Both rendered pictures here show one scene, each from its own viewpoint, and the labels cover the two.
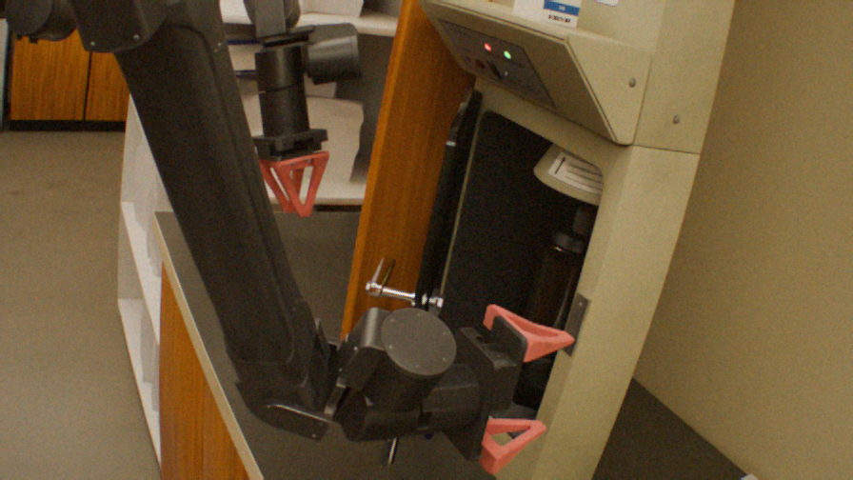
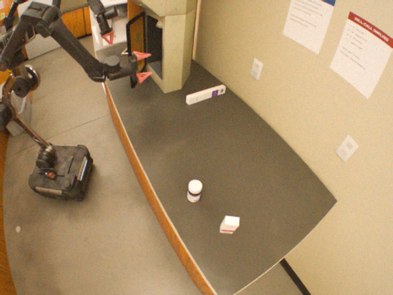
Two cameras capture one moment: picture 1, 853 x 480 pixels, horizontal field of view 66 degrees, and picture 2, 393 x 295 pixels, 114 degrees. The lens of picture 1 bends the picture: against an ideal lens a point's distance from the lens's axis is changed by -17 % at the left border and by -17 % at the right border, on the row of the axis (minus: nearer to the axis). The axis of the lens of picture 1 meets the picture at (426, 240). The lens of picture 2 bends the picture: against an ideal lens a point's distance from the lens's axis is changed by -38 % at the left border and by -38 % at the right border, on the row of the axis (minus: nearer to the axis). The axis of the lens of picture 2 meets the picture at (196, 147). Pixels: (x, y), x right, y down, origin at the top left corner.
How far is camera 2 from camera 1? 0.41 m
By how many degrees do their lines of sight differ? 29
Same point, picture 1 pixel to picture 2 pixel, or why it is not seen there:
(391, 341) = (108, 61)
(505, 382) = (135, 64)
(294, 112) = (105, 26)
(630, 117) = (163, 11)
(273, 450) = (114, 90)
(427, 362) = (113, 63)
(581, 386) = (169, 65)
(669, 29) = not seen: outside the picture
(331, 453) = (126, 88)
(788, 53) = not seen: outside the picture
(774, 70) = not seen: outside the picture
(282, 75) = (101, 19)
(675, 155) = (178, 16)
